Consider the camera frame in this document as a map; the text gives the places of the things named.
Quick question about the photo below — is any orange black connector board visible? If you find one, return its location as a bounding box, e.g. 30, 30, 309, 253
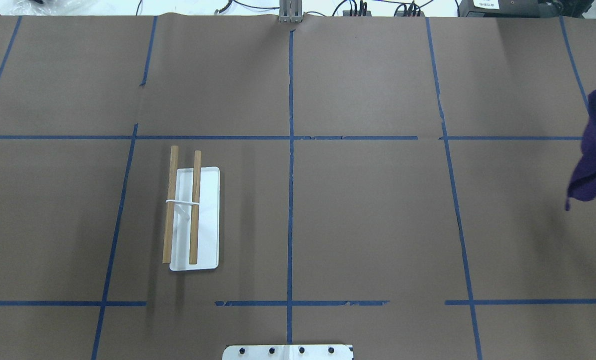
337, 0, 372, 18

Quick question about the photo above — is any aluminium frame post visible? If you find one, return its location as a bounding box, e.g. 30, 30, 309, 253
279, 0, 304, 24

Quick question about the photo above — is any black monitor stand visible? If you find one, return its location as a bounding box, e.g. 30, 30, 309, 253
457, 0, 596, 18

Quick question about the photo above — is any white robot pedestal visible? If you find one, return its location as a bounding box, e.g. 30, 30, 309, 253
222, 344, 355, 360

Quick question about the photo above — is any white wooden towel rack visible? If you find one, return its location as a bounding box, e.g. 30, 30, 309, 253
161, 145, 221, 272

